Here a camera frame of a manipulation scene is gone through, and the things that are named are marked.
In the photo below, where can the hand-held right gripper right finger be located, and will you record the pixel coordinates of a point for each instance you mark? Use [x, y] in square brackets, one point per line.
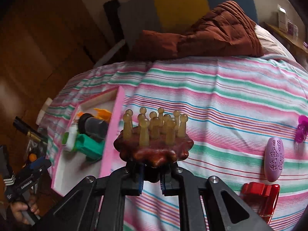
[165, 184]

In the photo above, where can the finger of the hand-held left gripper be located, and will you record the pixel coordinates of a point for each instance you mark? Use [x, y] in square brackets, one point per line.
[31, 184]
[36, 164]

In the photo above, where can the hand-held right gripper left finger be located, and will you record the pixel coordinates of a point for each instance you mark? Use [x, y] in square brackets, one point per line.
[139, 185]

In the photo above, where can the brown wooden peg massager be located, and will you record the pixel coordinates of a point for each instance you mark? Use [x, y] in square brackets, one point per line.
[154, 156]

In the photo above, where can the white tray with pink rim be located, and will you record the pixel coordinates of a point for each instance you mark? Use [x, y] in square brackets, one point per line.
[69, 173]

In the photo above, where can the white green plastic gadget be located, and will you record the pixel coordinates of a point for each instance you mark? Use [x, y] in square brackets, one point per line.
[71, 134]

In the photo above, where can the black monocular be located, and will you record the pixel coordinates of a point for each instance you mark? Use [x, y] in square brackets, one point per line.
[95, 126]

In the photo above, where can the orange plastic clip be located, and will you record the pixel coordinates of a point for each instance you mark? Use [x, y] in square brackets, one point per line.
[103, 114]

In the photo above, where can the red plastic block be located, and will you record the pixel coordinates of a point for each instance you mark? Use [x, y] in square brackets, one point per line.
[252, 189]

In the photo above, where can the red metal cylinder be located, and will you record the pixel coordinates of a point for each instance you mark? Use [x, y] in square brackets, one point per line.
[270, 205]

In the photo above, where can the lavender oval perforated case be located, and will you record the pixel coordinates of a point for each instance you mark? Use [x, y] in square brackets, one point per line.
[274, 158]

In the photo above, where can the magenta hair clip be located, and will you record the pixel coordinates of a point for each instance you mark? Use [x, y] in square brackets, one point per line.
[302, 130]

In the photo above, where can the person's left hand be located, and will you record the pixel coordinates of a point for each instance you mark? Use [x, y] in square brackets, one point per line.
[18, 207]

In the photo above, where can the orange fruit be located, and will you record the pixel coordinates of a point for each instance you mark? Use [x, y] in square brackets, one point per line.
[32, 157]

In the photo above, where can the pink green striped blanket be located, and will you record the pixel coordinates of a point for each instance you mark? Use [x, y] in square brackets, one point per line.
[216, 96]

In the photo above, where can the wooden wardrobe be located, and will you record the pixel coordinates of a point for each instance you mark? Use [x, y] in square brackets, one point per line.
[36, 41]

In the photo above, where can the rust brown quilted blanket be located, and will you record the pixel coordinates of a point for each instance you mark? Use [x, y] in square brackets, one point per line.
[211, 33]

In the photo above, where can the beige pillow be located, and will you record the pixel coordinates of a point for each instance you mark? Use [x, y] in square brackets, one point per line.
[272, 43]

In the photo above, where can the grey yellow blue headboard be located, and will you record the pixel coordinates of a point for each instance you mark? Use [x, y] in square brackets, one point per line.
[178, 4]

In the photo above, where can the wooden side shelf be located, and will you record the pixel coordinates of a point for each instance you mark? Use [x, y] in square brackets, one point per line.
[288, 41]

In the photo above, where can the small purple item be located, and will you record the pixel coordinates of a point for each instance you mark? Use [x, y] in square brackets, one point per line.
[305, 44]

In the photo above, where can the purple box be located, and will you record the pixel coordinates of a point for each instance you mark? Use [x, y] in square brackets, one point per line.
[292, 28]

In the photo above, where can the white box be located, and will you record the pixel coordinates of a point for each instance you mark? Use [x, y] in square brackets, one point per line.
[282, 16]

